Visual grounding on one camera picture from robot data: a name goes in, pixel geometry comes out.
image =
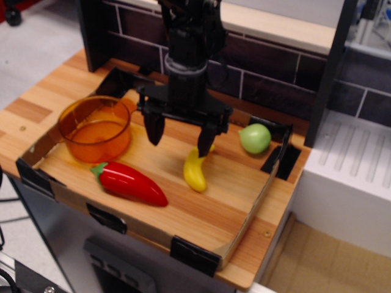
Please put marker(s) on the grey oven control panel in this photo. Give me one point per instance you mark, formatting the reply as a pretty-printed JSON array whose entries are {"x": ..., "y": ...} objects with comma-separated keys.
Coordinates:
[{"x": 114, "y": 274}]

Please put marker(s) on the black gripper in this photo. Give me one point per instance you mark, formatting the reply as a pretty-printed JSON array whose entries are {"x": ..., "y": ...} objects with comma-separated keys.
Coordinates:
[{"x": 185, "y": 98}]

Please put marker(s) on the cardboard fence with black tape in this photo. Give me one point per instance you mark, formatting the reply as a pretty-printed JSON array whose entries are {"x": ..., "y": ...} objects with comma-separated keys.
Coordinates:
[{"x": 225, "y": 231}]

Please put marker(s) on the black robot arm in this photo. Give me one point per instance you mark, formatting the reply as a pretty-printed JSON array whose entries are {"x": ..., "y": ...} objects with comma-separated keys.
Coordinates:
[{"x": 195, "y": 34}]

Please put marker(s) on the light wooden shelf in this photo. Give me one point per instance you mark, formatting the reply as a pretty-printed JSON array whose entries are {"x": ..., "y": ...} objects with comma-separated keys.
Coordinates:
[{"x": 278, "y": 29}]

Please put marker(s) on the dark grey vertical post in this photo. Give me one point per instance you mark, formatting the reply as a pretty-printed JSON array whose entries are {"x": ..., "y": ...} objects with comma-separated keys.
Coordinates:
[{"x": 333, "y": 59}]

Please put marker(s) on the black caster wheel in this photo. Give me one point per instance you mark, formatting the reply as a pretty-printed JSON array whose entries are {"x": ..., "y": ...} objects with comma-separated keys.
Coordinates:
[{"x": 13, "y": 16}]

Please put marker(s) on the yellow toy banana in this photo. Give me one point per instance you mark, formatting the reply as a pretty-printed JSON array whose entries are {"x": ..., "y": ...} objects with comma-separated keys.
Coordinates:
[{"x": 192, "y": 171}]

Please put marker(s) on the green toy pear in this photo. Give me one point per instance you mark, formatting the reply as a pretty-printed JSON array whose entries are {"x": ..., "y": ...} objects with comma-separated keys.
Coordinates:
[{"x": 255, "y": 138}]

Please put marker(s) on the white toy sink drainboard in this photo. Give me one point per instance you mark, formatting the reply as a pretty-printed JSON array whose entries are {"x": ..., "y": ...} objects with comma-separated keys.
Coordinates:
[{"x": 344, "y": 190}]

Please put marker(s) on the orange transparent plastic pot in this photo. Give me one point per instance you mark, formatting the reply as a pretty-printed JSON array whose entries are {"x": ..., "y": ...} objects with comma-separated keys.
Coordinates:
[{"x": 97, "y": 128}]

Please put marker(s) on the red toy chili pepper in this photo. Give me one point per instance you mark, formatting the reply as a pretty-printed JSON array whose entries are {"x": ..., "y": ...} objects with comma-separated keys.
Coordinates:
[{"x": 128, "y": 183}]

